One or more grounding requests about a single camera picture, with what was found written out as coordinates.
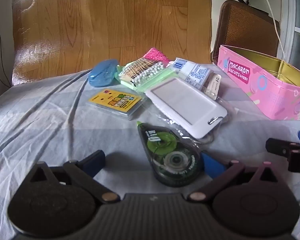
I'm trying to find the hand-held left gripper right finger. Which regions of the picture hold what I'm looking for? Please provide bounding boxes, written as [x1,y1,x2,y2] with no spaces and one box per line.
[187,152,280,202]

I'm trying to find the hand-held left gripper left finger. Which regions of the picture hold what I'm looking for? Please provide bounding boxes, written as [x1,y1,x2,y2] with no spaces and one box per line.
[27,150,120,204]

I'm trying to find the green correction tape dispenser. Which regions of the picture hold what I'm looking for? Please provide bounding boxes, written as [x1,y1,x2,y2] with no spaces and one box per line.
[137,121,204,187]

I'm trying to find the yellow card packet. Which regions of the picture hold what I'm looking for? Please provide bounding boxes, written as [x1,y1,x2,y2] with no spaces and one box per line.
[87,88,144,121]

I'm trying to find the pink tin box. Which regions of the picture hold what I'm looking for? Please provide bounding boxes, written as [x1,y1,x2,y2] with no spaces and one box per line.
[217,44,300,121]

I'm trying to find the white blue tissue pack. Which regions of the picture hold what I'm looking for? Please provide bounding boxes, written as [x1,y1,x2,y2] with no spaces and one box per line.
[169,57,214,87]

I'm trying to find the green cotton swab pack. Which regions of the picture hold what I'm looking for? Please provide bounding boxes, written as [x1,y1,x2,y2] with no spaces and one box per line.
[117,57,175,93]

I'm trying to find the pale striped bed sheet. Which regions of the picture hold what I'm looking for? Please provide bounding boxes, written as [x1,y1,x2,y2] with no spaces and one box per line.
[0,63,300,240]

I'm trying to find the white card holder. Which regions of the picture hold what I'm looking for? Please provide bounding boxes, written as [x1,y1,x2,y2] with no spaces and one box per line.
[145,77,228,139]

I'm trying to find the clear packet with paper label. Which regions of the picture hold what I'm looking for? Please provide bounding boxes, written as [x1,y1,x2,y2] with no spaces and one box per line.
[202,73,222,99]

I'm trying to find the blue plastic case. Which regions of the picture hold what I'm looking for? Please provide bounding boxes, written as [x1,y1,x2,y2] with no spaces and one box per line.
[88,59,119,88]

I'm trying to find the frosted glass door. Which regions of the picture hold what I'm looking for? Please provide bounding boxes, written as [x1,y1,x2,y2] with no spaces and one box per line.
[281,0,300,77]

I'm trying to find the pink glitter cloth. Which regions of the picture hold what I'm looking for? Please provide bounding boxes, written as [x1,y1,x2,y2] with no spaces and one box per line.
[142,47,171,63]

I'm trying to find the brown woven cushion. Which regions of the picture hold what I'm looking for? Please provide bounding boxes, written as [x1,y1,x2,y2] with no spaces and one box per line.
[211,0,282,63]

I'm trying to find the white cable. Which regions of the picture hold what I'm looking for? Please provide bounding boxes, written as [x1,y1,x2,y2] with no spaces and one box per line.
[257,0,287,61]

